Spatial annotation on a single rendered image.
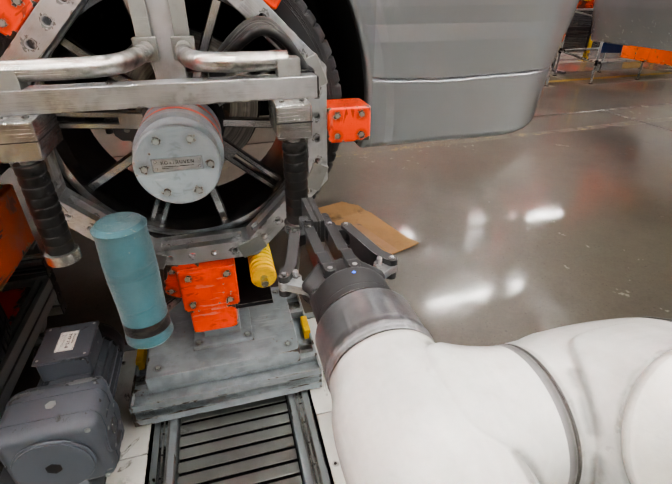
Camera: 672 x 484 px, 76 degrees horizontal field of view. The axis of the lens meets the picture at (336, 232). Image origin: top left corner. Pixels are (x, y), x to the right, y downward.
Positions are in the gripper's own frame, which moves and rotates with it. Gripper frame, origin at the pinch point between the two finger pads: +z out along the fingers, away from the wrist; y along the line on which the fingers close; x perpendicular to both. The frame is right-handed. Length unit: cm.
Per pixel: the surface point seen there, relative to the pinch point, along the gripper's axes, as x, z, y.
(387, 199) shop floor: -83, 164, 78
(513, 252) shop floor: -83, 94, 115
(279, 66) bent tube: 16.4, 13.6, -1.1
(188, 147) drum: 4.9, 18.1, -14.9
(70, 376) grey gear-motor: -45, 27, -47
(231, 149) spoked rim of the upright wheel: -4.4, 43.0, -8.4
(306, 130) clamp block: 8.3, 10.5, 1.7
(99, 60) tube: 17.8, 15.0, -23.4
